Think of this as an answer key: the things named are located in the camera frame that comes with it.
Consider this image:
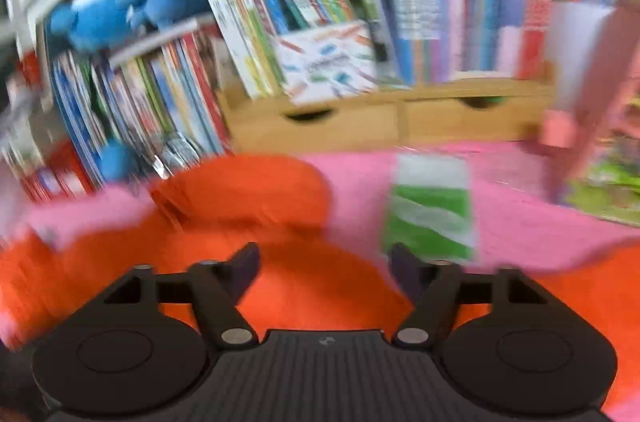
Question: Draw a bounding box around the green white striped packet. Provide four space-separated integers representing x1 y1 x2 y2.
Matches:
381 152 477 264

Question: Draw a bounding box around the row of blue pink books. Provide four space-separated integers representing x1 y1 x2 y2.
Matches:
390 0 567 84

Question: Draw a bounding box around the pink easel stand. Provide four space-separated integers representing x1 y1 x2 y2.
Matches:
541 0 640 204

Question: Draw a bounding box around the leaning pile of picture books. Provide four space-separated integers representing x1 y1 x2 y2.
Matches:
49 30 232 189

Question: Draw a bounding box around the white box with colourful print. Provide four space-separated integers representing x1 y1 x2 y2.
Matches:
272 20 382 106

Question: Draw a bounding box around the green picture book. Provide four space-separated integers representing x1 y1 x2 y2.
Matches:
564 135 640 228

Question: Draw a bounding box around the red printed box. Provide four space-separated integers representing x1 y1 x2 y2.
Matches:
20 141 96 204

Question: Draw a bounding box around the pink blanket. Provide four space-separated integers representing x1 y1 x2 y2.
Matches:
0 141 640 422

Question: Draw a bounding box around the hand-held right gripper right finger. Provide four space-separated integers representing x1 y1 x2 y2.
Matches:
389 242 548 349

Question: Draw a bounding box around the wooden bookshelf with drawers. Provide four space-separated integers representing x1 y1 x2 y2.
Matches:
217 0 557 154

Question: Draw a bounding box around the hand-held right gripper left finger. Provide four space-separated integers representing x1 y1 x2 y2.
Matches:
102 242 262 349

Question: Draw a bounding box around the orange puffer jacket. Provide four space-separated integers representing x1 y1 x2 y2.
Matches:
0 153 640 422

